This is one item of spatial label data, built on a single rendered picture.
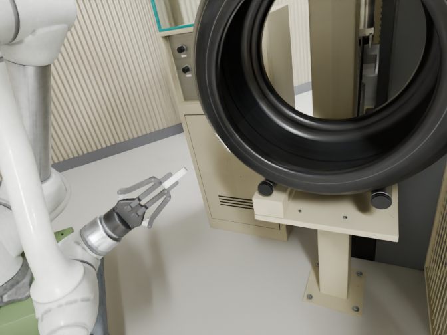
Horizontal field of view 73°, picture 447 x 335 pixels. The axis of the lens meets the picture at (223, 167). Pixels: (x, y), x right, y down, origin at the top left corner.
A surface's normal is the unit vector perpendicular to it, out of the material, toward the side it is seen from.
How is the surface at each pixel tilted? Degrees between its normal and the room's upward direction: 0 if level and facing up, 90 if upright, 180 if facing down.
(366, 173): 99
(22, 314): 4
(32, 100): 114
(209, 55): 86
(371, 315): 0
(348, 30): 90
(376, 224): 0
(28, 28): 131
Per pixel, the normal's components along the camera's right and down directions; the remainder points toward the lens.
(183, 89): -0.42, 0.52
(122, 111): 0.37, 0.40
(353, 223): -0.18, -0.85
